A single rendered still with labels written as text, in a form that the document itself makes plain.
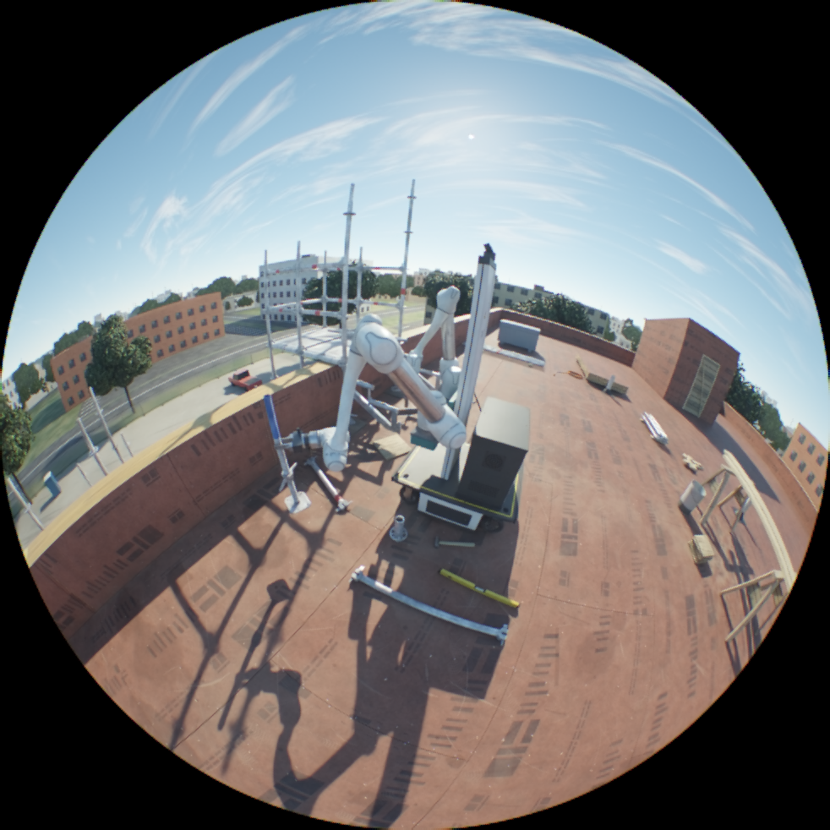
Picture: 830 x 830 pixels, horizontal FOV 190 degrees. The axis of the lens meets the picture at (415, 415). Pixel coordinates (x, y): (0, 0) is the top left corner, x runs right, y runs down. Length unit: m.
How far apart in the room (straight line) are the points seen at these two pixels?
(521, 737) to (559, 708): 0.28
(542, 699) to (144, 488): 2.79
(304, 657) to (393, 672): 0.50
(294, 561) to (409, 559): 0.79
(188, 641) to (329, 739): 1.01
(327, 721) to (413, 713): 0.45
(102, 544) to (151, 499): 0.61
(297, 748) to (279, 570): 1.22
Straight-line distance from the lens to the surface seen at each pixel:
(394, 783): 1.80
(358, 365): 1.12
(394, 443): 2.59
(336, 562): 1.80
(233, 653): 1.86
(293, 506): 1.66
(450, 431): 1.22
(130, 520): 2.22
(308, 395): 2.49
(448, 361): 1.97
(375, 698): 1.63
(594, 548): 2.44
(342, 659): 1.64
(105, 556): 2.42
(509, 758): 1.87
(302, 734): 1.75
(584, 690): 2.04
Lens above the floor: 1.62
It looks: 31 degrees down
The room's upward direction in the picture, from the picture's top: 6 degrees clockwise
